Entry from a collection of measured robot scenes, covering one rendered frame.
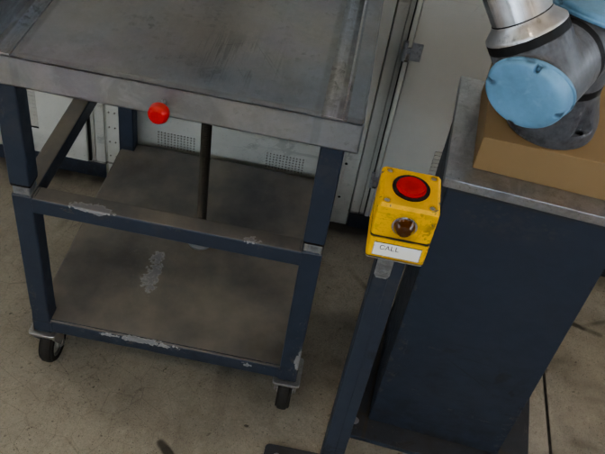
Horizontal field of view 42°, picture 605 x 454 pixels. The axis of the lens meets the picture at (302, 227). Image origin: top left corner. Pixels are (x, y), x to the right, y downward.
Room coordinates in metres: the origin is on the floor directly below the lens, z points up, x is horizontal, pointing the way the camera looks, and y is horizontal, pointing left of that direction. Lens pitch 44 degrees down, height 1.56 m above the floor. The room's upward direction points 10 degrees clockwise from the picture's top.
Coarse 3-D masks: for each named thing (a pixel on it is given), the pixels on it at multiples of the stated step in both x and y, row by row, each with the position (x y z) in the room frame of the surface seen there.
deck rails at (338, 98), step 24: (0, 0) 1.06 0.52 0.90; (24, 0) 1.14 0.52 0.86; (48, 0) 1.17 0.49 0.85; (360, 0) 1.37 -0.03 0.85; (0, 24) 1.05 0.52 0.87; (24, 24) 1.09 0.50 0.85; (360, 24) 1.16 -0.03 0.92; (0, 48) 1.01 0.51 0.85; (336, 72) 1.11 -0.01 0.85; (336, 96) 1.04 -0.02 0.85
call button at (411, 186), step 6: (402, 180) 0.80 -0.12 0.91; (408, 180) 0.80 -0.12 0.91; (414, 180) 0.81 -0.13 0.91; (420, 180) 0.81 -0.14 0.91; (396, 186) 0.79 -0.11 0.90; (402, 186) 0.79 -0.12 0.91; (408, 186) 0.79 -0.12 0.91; (414, 186) 0.79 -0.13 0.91; (420, 186) 0.80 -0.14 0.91; (426, 186) 0.80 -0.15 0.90; (402, 192) 0.78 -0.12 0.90; (408, 192) 0.78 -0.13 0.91; (414, 192) 0.78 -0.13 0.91; (420, 192) 0.79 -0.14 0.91; (426, 192) 0.79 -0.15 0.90
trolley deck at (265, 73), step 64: (64, 0) 1.19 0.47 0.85; (128, 0) 1.22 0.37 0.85; (192, 0) 1.26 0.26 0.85; (256, 0) 1.30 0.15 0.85; (320, 0) 1.35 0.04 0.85; (0, 64) 1.00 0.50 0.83; (64, 64) 1.01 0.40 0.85; (128, 64) 1.04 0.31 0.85; (192, 64) 1.07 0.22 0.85; (256, 64) 1.10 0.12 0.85; (320, 64) 1.13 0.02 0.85; (256, 128) 0.99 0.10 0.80; (320, 128) 0.99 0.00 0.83
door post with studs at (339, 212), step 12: (384, 0) 1.67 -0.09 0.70; (396, 0) 1.67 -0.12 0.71; (384, 12) 1.67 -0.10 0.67; (384, 24) 1.67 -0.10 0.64; (384, 36) 1.67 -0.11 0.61; (384, 48) 1.67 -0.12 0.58; (372, 84) 1.67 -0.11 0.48; (372, 96) 1.67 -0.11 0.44; (360, 144) 1.67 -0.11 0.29; (348, 156) 1.67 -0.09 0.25; (348, 168) 1.67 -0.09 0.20; (348, 180) 1.67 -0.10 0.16; (348, 192) 1.67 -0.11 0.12; (336, 204) 1.67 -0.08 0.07; (348, 204) 1.67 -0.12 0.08; (336, 216) 1.67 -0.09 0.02
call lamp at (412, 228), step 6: (402, 216) 0.76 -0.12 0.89; (396, 222) 0.75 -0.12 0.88; (402, 222) 0.75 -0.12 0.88; (408, 222) 0.75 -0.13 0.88; (414, 222) 0.75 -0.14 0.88; (396, 228) 0.75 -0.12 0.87; (402, 228) 0.74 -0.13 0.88; (408, 228) 0.74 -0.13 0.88; (414, 228) 0.75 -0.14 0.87; (402, 234) 0.74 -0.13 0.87; (408, 234) 0.74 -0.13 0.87
